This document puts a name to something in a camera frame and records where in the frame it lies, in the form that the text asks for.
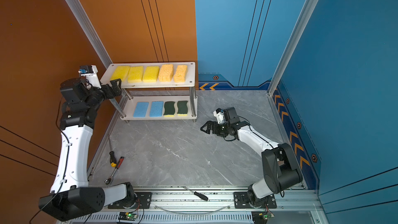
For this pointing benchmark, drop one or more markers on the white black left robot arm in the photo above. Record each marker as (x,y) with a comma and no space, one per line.
(70,195)

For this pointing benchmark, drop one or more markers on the left aluminium corner post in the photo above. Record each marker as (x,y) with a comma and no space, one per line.
(85,23)

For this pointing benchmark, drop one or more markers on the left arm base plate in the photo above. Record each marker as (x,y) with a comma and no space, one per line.
(141,200)

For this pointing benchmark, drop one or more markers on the green yellow scouring sponge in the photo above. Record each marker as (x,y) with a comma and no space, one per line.
(182,108)
(169,109)

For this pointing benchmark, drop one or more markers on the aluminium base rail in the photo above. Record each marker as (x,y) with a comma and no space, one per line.
(175,205)

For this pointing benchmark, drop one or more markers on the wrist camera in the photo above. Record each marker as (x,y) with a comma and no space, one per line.
(90,73)
(219,114)

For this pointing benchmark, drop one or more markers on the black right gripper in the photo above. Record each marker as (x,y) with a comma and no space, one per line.
(214,130)

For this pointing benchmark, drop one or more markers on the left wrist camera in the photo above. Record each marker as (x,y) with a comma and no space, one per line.
(90,73)

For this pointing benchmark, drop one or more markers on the aluminium corner post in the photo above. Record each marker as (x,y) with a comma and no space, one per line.
(85,23)
(300,25)

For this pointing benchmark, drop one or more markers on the blue sponge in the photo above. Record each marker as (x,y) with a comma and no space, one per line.
(156,109)
(140,110)

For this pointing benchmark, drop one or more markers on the left green circuit board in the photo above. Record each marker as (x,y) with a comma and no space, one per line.
(127,217)

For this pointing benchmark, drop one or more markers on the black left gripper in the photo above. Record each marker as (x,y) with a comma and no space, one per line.
(116,90)

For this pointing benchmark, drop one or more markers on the right green circuit board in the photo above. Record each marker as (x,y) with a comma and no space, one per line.
(260,217)

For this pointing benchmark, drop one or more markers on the orange yellow sponge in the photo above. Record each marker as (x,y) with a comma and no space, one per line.
(166,73)
(180,75)

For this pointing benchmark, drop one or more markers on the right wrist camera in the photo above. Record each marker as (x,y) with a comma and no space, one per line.
(219,114)

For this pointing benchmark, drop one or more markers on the green circuit board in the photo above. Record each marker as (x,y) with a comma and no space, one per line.
(260,217)
(127,217)

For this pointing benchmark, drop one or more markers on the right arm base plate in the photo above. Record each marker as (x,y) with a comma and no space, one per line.
(246,199)

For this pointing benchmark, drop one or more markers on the right aluminium corner post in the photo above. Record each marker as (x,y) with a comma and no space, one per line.
(300,25)

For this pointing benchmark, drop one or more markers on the white two-tier shelf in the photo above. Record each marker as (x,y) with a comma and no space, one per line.
(126,112)

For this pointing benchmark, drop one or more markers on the black yellow handled screwdriver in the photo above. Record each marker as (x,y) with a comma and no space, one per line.
(112,160)

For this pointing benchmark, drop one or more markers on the red yellow handled wrench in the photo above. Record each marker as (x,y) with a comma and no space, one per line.
(110,179)

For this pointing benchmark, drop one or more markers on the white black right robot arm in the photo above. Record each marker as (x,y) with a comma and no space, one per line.
(281,169)

